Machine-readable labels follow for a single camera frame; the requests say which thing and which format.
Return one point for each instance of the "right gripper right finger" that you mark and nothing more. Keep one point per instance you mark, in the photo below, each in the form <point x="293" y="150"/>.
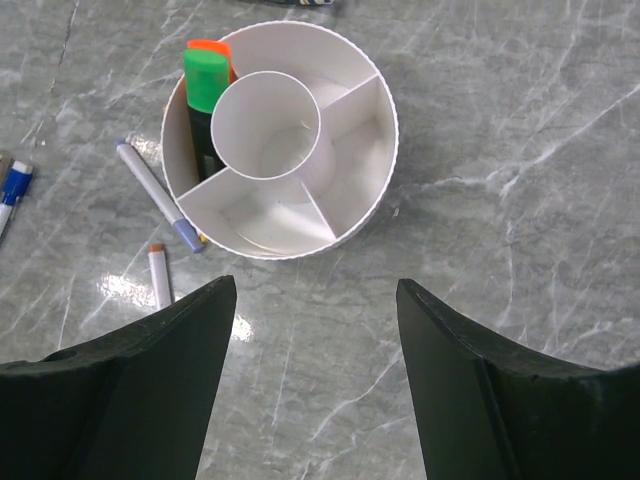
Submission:
<point x="487" y="407"/>

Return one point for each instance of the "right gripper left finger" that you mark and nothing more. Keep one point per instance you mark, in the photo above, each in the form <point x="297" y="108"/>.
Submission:
<point x="132" y="404"/>

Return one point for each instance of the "blue cap white marker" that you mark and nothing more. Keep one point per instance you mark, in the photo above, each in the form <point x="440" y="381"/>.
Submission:
<point x="15" y="186"/>

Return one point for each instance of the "white round divided organizer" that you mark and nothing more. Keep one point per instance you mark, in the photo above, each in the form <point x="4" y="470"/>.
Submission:
<point x="308" y="137"/>

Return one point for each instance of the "green cap black highlighter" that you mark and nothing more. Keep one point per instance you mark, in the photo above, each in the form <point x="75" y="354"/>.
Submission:
<point x="207" y="77"/>

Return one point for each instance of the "grey white eraser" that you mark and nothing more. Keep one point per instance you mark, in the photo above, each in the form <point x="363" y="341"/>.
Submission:
<point x="6" y="161"/>

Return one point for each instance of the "orange cap white marker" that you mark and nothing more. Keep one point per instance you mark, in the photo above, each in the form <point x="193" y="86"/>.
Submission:
<point x="159" y="276"/>

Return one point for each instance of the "light blue cap marker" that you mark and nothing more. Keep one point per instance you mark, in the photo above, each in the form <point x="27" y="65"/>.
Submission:
<point x="161" y="198"/>

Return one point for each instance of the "folded olive green t-shirt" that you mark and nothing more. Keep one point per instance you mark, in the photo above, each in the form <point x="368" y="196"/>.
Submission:
<point x="299" y="3"/>

